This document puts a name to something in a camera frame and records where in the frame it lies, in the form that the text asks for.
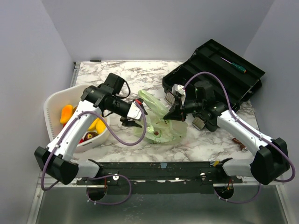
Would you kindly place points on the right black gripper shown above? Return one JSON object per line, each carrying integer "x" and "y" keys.
{"x": 174, "y": 113}

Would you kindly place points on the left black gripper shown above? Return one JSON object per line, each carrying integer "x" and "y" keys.
{"x": 126, "y": 122}

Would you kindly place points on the green plastic bag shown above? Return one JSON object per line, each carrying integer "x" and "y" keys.
{"x": 158, "y": 129}

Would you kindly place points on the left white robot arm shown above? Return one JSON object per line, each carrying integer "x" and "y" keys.
{"x": 55, "y": 158}

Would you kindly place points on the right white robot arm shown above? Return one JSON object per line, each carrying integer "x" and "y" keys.
{"x": 270, "y": 156}

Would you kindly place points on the dark purple fake mangosteen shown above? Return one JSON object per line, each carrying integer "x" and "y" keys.
{"x": 90, "y": 135}

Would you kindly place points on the yellow black connector plug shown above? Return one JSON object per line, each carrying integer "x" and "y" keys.
{"x": 214, "y": 163}

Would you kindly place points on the black plastic toolbox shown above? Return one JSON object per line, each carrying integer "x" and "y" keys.
{"x": 205, "y": 64}

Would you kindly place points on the brown small tool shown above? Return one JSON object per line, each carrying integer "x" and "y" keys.
{"x": 241, "y": 145}

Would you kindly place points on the white plastic basket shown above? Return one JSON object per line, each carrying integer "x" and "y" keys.
{"x": 52, "y": 113}

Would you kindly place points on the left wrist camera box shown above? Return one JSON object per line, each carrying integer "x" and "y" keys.
{"x": 134, "y": 112}

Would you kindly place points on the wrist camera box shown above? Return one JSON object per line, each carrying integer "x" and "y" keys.
{"x": 134, "y": 112}
{"x": 178, "y": 89}

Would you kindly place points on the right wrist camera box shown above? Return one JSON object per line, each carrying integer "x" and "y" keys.
{"x": 178, "y": 89}

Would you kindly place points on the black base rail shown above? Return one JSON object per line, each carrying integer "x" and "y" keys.
{"x": 157, "y": 178}

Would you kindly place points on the green handled screwdriver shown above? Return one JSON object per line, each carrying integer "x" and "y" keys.
{"x": 235, "y": 66}

